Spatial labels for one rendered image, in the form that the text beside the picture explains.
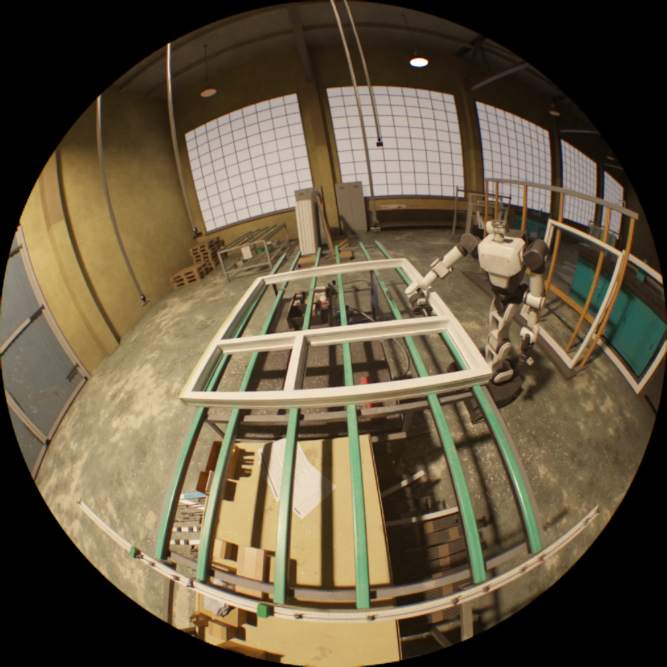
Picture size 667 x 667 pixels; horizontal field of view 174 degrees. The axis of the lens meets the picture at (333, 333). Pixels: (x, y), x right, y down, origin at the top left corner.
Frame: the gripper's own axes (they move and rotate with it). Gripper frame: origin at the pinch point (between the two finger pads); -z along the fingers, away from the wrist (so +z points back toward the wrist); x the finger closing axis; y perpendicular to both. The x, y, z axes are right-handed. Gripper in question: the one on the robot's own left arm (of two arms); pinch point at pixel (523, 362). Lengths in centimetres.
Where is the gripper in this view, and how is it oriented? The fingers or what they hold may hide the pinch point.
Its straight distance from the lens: 171.3
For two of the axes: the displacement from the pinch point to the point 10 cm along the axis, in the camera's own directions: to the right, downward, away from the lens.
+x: -8.6, 4.6, -2.2
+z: -3.1, -8.1, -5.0
